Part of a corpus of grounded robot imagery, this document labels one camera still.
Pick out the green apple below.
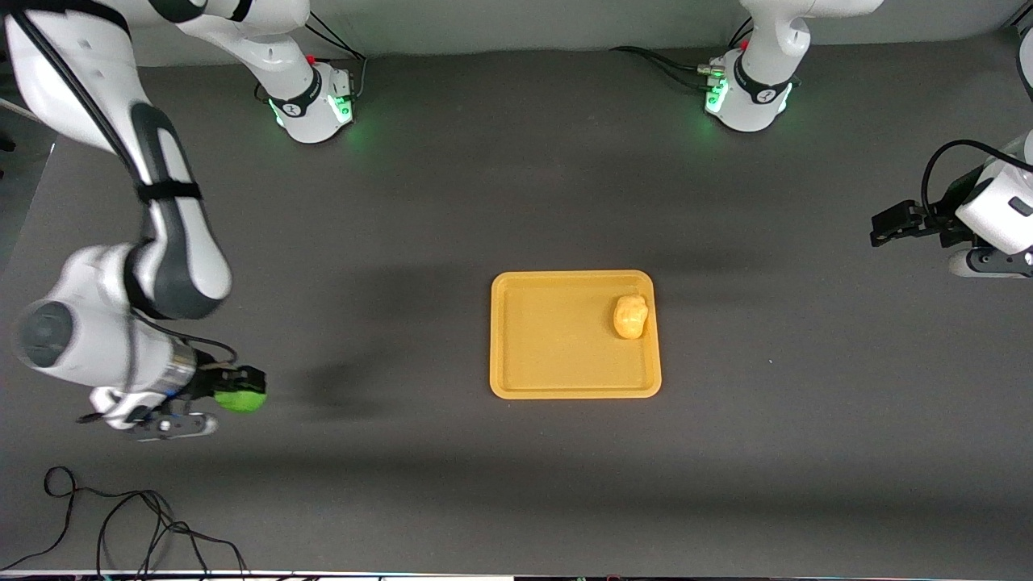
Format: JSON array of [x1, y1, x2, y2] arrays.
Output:
[[213, 387, 268, 415]]

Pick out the yellow potato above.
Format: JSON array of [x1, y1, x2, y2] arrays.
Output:
[[613, 294, 650, 341]]

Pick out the yellow plastic tray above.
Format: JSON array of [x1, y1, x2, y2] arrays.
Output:
[[489, 270, 663, 400]]

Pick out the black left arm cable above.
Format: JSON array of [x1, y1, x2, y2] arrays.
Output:
[[921, 139, 1033, 231]]

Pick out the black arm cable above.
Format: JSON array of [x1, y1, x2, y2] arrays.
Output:
[[6, 8, 239, 368], [921, 139, 1033, 231]]

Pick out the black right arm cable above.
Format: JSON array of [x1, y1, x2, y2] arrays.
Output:
[[6, 8, 239, 368]]

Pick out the thin black loose cable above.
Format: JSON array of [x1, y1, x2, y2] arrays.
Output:
[[0, 466, 249, 579]]

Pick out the black left base cables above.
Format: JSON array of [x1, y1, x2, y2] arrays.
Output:
[[611, 45, 727, 91]]

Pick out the black base cables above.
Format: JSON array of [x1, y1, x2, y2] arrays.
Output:
[[611, 45, 727, 91], [300, 12, 369, 102]]

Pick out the black right base cables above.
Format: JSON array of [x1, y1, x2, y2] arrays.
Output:
[[300, 12, 369, 102]]

